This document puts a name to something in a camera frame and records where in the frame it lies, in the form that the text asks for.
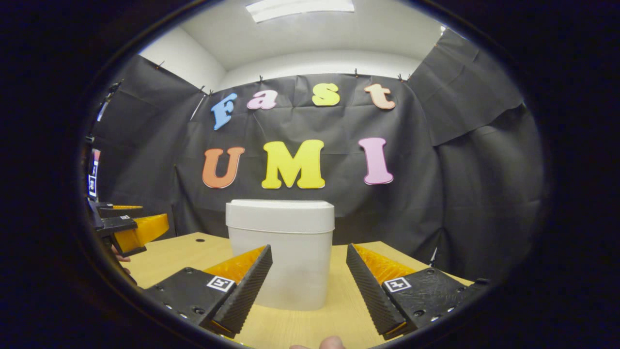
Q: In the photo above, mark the black backdrop cloth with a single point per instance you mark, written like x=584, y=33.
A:
x=339, y=121

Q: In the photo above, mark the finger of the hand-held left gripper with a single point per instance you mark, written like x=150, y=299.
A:
x=116, y=225
x=109, y=211

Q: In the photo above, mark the white desktop garbage bin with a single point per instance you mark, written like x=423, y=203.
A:
x=281, y=218

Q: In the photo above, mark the white wall poster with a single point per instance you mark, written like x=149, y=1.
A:
x=93, y=174

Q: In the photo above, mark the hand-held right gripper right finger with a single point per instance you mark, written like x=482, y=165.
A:
x=373, y=295

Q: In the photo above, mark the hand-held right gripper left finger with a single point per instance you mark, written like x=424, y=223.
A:
x=244, y=295

